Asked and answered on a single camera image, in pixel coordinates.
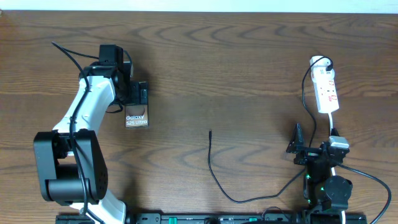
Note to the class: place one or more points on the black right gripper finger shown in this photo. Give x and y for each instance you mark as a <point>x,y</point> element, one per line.
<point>296,143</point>
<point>334,132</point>

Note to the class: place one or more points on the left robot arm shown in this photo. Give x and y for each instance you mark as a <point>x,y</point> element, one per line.
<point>70,165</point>

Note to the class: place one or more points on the white power strip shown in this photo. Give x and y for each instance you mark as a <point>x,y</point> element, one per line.
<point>322,75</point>

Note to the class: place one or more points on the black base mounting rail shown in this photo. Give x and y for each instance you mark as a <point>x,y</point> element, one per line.
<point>272,217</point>

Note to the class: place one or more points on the Galaxy S25 Ultra smartphone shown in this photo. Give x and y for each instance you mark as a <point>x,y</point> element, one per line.
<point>136,116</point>

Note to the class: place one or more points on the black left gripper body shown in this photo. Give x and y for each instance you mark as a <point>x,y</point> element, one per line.
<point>131,93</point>

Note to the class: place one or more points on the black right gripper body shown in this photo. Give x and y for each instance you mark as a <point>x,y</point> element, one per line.
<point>308,156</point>

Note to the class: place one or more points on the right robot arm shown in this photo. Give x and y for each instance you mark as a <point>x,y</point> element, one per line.
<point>326,192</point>

